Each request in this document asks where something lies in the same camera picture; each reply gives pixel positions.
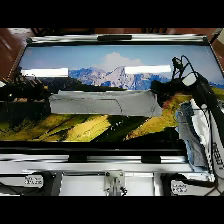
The blue jeans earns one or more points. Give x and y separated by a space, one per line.
186 136

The white garment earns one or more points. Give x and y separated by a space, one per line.
201 125

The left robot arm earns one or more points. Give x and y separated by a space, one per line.
23 91

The grey garment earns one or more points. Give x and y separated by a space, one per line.
106 103

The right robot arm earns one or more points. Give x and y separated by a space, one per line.
208 96

